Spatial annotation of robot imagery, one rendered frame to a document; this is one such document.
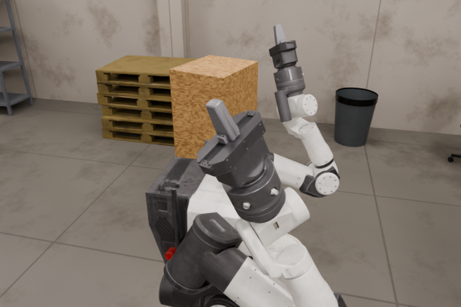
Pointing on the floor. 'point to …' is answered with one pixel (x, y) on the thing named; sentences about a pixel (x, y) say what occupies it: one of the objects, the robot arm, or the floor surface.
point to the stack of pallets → (137, 98)
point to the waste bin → (353, 115)
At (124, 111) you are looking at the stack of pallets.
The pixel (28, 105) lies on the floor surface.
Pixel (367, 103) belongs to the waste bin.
